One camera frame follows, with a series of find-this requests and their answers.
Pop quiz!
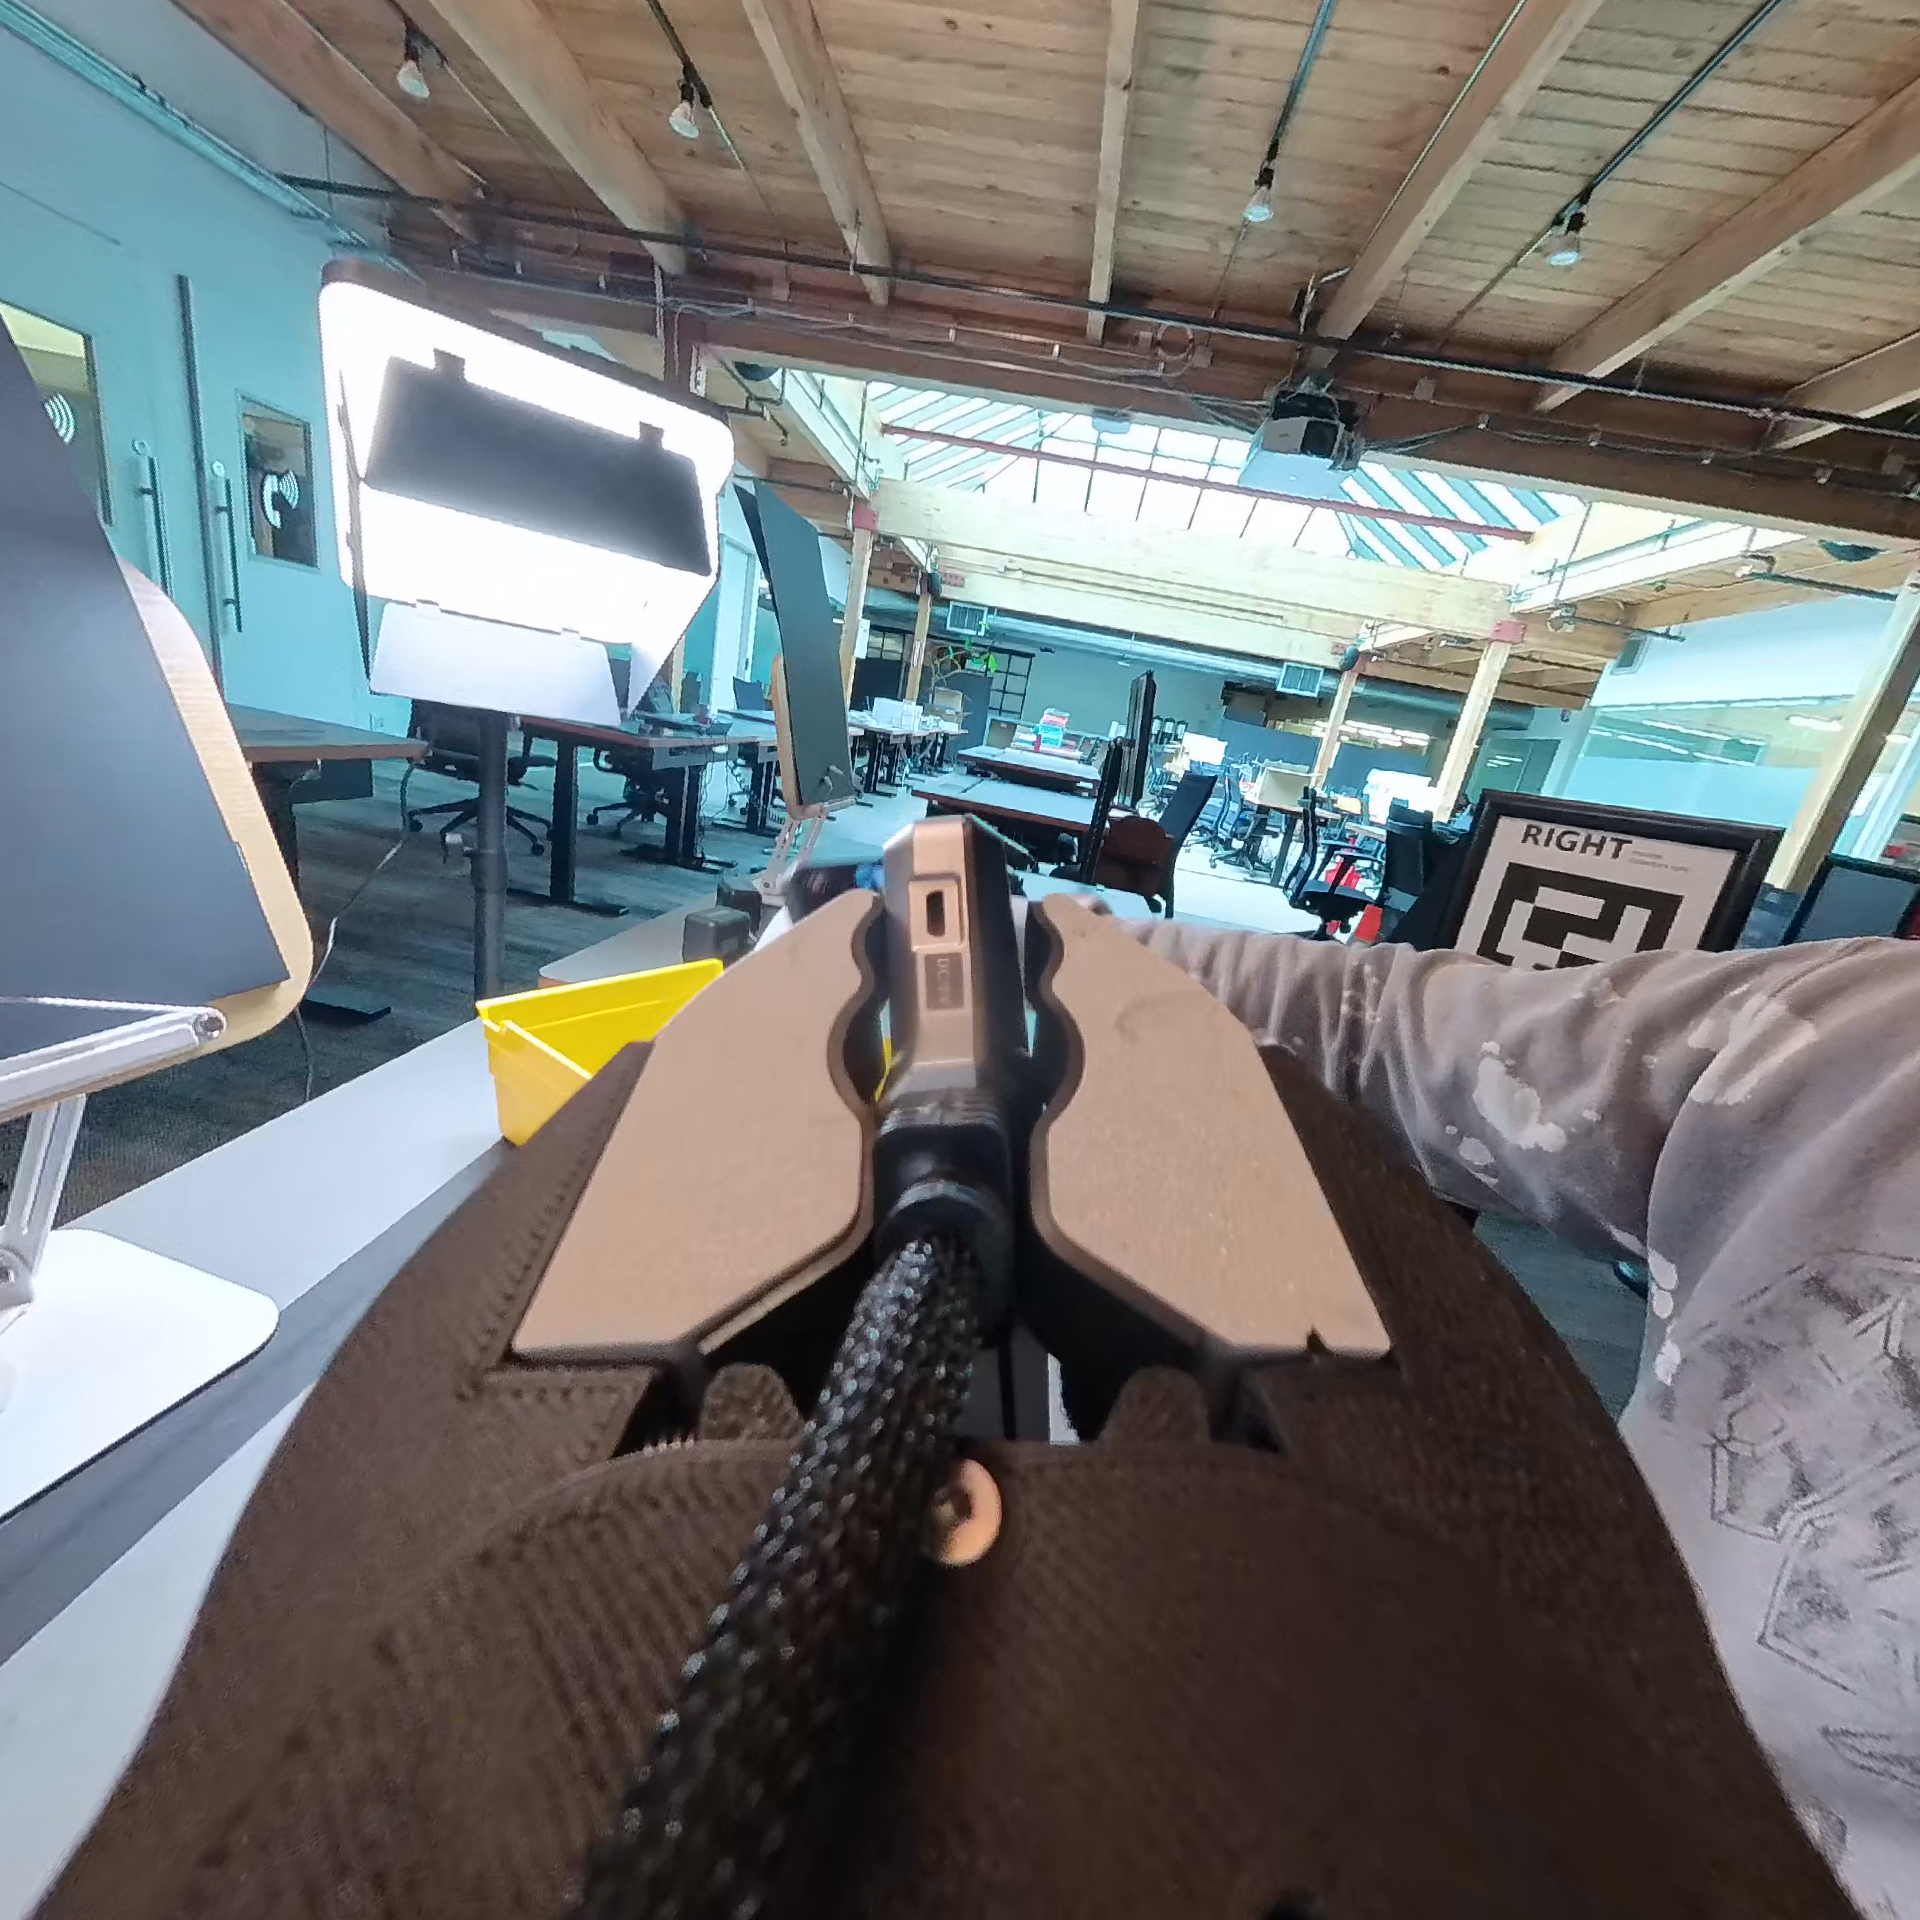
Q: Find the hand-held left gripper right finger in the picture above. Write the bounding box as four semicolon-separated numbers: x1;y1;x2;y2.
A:
1020;894;1398;1397

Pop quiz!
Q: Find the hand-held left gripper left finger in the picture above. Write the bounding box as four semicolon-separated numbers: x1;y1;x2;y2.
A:
510;887;890;1369

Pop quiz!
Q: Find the yellow divided storage bin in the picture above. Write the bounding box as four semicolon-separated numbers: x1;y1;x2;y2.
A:
478;958;729;1148

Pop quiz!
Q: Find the black hdmi switch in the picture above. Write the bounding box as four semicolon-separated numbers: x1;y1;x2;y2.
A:
867;820;1041;1253

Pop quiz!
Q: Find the black braided cable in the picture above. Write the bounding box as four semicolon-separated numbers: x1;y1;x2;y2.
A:
578;1200;995;1920

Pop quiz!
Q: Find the person's right forearm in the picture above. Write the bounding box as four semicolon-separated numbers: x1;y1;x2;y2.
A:
1118;918;1803;1250

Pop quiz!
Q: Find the black light stand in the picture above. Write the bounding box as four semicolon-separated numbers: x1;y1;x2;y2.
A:
466;712;523;1024

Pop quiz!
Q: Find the wooden office desk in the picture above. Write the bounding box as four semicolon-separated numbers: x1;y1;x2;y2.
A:
226;704;432;889
517;712;786;919

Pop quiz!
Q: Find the black office chair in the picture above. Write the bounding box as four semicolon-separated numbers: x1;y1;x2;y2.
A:
402;701;553;859

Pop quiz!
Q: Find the framed tag sign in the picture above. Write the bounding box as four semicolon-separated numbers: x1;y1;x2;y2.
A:
1448;790;1787;964

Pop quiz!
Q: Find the white metal stand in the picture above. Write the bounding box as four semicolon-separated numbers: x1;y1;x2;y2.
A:
0;1005;285;1527

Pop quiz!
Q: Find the bright studio light panel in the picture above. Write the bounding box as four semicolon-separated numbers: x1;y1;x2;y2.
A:
318;257;741;724

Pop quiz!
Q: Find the black board with wooden edge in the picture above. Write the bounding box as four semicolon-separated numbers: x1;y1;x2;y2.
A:
0;319;317;1040

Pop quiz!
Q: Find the ceiling projector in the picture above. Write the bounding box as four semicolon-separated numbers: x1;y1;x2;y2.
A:
1237;381;1370;497

